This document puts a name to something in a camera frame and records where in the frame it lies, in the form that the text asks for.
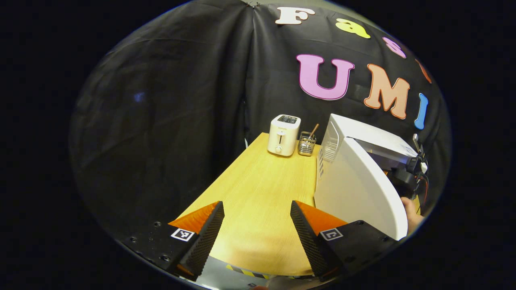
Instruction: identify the white microwave oven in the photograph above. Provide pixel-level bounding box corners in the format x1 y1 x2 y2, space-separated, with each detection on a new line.
314 113 420 241

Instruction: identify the cream white toaster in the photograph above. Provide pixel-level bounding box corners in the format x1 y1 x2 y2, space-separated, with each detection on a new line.
267 114 302 157

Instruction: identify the black backdrop cloth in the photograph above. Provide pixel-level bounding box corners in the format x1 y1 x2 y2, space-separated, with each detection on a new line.
69 0 452 242

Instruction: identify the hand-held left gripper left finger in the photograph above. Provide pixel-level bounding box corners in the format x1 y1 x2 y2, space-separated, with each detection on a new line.
121 201 225 282

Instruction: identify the clear utensil holder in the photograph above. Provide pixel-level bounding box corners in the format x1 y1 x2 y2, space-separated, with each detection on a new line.
298 131 317 156

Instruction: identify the yellow black striped tape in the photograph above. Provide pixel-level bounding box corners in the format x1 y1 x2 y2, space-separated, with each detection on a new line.
225 264 271 279

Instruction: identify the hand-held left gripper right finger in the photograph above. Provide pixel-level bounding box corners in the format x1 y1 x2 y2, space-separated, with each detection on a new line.
290 200 397 282

